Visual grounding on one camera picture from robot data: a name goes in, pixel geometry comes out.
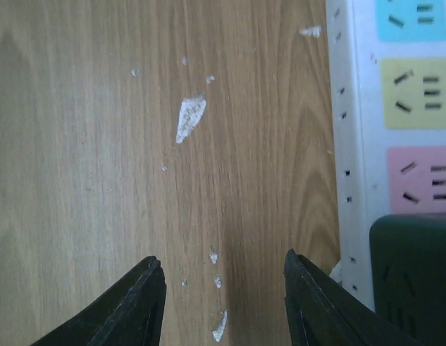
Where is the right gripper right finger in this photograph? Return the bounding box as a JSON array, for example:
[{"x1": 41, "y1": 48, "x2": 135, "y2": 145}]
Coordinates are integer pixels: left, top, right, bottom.
[{"x1": 284, "y1": 249, "x2": 420, "y2": 346}]

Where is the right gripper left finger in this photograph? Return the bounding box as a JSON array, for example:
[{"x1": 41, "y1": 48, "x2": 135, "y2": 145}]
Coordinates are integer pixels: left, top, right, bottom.
[{"x1": 34, "y1": 256, "x2": 166, "y2": 345}]

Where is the green dragon cube socket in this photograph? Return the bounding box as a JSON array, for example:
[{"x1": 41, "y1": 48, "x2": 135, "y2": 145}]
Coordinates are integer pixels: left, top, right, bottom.
[{"x1": 370, "y1": 213, "x2": 446, "y2": 345}]

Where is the white power strip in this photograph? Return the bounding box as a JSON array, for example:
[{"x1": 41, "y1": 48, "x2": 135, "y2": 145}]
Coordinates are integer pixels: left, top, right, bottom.
[{"x1": 326, "y1": 1, "x2": 446, "y2": 308}]

